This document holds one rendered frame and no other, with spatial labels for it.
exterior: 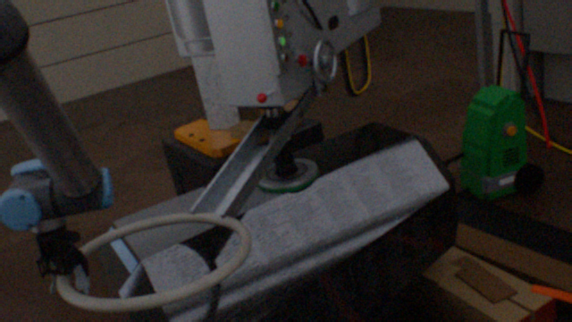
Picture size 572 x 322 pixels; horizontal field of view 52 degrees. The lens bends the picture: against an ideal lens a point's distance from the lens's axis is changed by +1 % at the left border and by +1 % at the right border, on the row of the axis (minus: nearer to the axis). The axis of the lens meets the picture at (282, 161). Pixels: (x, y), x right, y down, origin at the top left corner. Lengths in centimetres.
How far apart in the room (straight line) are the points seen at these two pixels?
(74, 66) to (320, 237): 628
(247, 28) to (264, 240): 65
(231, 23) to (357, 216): 75
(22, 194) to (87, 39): 660
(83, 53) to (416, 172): 621
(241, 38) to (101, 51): 622
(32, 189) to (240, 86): 76
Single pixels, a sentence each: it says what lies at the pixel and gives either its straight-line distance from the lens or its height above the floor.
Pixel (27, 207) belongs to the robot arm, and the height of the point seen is 120.
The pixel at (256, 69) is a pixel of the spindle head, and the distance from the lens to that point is 180.
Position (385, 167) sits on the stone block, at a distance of 211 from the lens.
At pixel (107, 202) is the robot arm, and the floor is 116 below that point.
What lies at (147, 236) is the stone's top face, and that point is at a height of 82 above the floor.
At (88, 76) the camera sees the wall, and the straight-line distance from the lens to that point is 793.
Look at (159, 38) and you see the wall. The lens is 808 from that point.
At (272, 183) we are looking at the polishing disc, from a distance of 195.
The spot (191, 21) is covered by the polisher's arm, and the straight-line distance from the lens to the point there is 259.
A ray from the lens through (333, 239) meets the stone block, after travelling 192.
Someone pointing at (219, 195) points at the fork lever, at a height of 92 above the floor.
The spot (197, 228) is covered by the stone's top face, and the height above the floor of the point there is 82.
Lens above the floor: 166
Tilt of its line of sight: 23 degrees down
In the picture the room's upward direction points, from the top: 12 degrees counter-clockwise
